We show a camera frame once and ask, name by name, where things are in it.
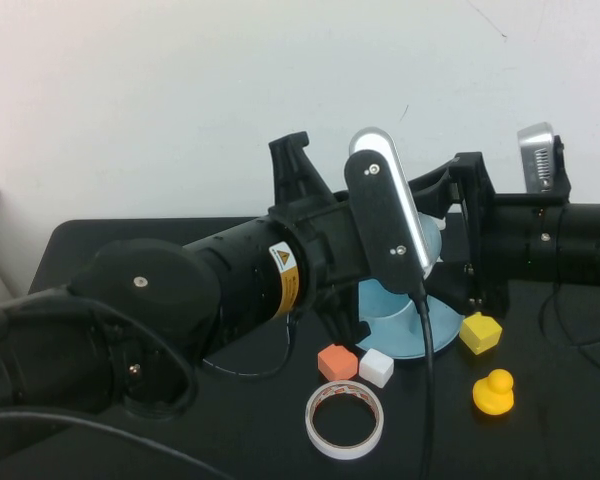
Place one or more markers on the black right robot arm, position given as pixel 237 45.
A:
pixel 570 245

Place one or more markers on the light blue plastic cup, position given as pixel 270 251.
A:
pixel 380 300

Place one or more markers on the yellow rubber duck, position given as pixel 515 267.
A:
pixel 492 395

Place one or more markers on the orange foam cube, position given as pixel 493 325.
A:
pixel 336 364

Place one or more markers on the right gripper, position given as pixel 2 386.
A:
pixel 482 225

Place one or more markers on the white foam cube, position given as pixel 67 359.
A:
pixel 375 369

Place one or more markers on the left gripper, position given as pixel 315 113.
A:
pixel 325 240

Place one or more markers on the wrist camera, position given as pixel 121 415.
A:
pixel 380 220
pixel 537 155

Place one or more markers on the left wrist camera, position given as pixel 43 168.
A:
pixel 380 220

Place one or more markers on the white double-sided tape roll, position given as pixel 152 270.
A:
pixel 315 435

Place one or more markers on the blue four-post cup stand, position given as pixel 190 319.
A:
pixel 442 332

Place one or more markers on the yellow foam cube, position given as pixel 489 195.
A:
pixel 480 334

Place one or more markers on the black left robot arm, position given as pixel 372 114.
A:
pixel 155 300

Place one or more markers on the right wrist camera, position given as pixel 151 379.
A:
pixel 537 155

